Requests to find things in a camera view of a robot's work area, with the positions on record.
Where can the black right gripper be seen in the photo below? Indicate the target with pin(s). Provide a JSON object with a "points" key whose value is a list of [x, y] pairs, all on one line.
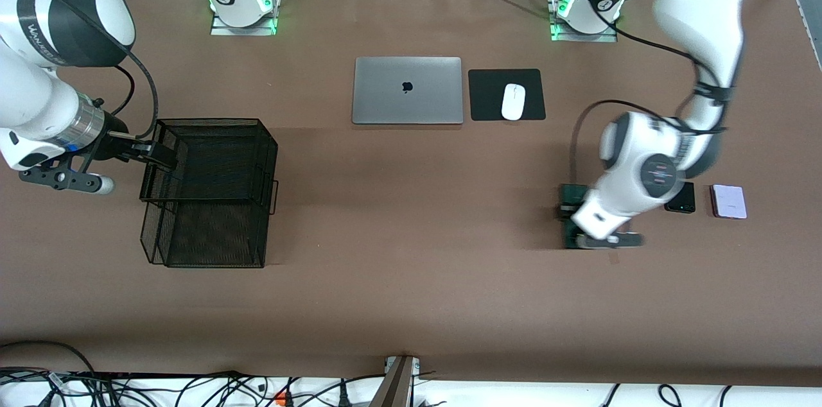
{"points": [[114, 144]]}

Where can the dark green slab phone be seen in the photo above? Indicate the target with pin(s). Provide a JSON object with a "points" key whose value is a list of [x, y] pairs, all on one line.
{"points": [[571, 192]]}

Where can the black flip phone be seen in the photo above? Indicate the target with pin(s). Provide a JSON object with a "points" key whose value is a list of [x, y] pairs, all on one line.
{"points": [[684, 201]]}

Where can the lilac flip phone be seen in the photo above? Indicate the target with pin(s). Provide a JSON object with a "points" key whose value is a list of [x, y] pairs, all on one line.
{"points": [[730, 201]]}

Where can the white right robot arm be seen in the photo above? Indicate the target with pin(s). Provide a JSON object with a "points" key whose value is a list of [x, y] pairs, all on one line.
{"points": [[38, 86]]}

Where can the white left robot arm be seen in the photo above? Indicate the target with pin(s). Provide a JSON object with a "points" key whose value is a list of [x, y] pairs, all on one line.
{"points": [[700, 2]]}

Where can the white computer mouse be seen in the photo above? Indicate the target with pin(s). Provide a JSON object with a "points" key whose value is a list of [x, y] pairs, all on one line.
{"points": [[513, 102]]}

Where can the black mouse pad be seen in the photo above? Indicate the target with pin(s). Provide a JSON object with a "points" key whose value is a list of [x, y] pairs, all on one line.
{"points": [[488, 99]]}

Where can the silver closed laptop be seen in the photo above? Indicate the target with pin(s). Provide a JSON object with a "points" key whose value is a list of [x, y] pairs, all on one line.
{"points": [[385, 99]]}

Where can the orange plug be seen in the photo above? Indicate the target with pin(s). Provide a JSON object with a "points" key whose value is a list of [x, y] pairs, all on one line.
{"points": [[280, 400]]}

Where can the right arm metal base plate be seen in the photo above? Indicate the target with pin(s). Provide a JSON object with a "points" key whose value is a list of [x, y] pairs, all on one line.
{"points": [[244, 30]]}

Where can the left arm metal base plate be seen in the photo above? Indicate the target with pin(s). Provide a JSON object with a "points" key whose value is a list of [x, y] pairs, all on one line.
{"points": [[584, 38]]}

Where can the aluminium profile post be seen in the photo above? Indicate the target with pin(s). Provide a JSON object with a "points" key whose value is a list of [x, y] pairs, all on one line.
{"points": [[395, 388]]}

